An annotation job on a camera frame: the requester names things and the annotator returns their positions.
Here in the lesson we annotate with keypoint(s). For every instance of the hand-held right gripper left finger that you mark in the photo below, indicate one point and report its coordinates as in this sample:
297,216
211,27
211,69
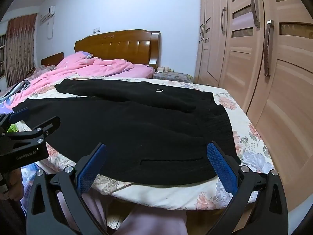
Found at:
91,167

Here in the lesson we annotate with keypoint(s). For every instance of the brown patterned curtain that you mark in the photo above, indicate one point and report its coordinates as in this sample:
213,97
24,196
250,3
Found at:
20,49

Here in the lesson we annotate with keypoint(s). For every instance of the small pale bedside container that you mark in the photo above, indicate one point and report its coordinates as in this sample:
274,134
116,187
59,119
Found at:
162,69

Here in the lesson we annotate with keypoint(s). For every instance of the grey floral cloth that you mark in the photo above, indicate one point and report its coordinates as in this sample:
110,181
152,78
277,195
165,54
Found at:
173,76

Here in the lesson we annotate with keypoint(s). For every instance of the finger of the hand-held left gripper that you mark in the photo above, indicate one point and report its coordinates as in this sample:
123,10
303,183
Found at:
49,124
14,117

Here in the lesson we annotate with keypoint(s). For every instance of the green printed cloth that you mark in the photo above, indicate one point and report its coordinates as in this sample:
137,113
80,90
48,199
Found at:
12,128

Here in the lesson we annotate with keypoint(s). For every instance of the floral bed sheet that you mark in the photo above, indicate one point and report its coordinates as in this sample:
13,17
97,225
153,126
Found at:
244,140

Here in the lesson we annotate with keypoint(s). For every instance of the purple cloth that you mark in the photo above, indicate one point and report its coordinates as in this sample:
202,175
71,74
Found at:
6,104

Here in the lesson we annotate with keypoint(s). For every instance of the pink garment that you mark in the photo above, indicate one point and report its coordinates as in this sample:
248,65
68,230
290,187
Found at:
97,66

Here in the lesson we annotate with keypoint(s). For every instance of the person's left hand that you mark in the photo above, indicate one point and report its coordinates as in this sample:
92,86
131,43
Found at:
14,184

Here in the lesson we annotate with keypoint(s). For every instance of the white air conditioner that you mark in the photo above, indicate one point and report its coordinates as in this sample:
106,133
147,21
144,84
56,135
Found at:
47,14

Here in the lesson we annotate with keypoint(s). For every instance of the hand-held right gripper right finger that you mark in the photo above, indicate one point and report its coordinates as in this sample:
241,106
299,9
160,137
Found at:
222,169

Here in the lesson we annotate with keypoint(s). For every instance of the wooden headboard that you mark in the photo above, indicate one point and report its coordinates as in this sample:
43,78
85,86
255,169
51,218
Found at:
117,46

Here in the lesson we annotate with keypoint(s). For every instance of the window grille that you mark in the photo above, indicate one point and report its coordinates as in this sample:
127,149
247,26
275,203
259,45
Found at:
2,56

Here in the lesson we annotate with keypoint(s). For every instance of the grey and white garment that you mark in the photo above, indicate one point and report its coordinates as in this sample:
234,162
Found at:
17,89

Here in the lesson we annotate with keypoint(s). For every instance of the dark patterned pillow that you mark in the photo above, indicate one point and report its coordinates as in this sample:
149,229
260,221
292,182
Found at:
36,72

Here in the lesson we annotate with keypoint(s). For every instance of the cardboard box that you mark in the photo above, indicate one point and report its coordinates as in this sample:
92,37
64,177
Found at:
281,102

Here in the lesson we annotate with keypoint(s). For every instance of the black pants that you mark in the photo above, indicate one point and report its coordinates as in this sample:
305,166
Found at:
134,132

